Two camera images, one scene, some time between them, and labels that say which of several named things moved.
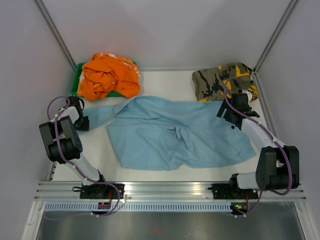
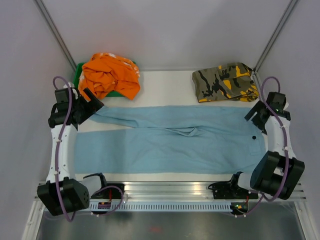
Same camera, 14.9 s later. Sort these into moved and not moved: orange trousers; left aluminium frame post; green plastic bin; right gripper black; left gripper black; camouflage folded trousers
Moved: left gripper black; right gripper black
Not moved: camouflage folded trousers; left aluminium frame post; green plastic bin; orange trousers
